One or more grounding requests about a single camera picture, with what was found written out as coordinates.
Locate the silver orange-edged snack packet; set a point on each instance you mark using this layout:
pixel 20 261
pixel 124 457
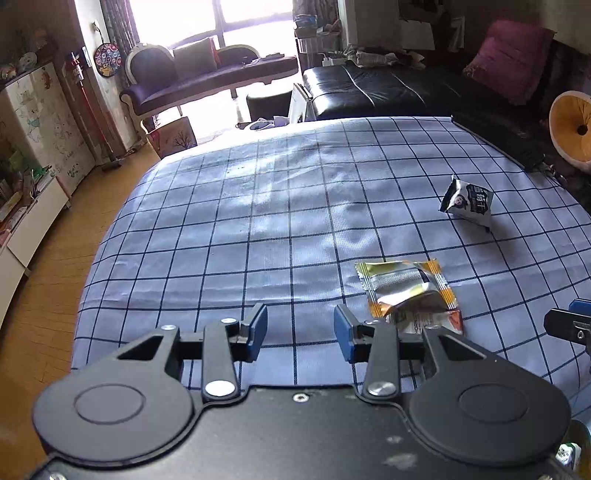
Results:
pixel 401 286

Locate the magenta pillow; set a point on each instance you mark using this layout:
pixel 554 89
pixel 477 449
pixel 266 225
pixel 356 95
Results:
pixel 510 60

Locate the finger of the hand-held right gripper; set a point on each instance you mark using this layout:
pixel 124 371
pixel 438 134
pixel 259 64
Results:
pixel 565 325
pixel 581 305

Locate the low white cabinet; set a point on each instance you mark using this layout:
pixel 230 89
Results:
pixel 32 230

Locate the pile of books and boxes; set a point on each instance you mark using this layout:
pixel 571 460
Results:
pixel 21 184

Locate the black white snack packet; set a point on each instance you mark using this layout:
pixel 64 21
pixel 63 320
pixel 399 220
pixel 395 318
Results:
pixel 468 201

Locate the white orange-cornered snack packet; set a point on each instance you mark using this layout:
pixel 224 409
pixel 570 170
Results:
pixel 438 323

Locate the white cabinet with drawings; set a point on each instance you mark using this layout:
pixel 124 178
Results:
pixel 46 129

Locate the checked tablecloth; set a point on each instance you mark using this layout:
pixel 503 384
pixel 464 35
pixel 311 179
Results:
pixel 277 221

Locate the brown paper bag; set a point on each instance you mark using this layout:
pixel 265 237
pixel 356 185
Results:
pixel 173 136

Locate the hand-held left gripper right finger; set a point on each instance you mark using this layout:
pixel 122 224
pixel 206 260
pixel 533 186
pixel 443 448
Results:
pixel 345 334

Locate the round colourful dartboard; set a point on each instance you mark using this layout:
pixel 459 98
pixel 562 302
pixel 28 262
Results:
pixel 107 60

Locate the patterned curtain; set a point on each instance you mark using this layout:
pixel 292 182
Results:
pixel 117 23

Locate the green white triangular snack packet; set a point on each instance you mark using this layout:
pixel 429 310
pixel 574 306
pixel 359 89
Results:
pixel 568 456

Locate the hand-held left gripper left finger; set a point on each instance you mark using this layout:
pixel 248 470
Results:
pixel 256 333

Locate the grey cushion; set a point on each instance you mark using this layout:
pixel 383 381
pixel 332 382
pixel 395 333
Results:
pixel 194 60

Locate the white plush toy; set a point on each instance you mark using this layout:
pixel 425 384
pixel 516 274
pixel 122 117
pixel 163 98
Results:
pixel 27 60

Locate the black leather sofa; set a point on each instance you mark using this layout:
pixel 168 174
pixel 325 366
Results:
pixel 392 87

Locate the black stool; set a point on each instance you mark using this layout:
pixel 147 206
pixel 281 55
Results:
pixel 268 105

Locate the white board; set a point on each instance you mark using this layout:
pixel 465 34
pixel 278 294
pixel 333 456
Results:
pixel 299 104

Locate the pile of papers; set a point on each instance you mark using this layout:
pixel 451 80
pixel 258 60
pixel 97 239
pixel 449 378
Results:
pixel 381 57

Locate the key bunch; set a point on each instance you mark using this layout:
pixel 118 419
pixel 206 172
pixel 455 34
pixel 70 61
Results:
pixel 551 173

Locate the purple chaise sofa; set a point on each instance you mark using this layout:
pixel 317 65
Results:
pixel 194 87

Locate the red stick vacuum cleaner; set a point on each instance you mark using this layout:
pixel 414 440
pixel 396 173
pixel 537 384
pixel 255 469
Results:
pixel 92 115

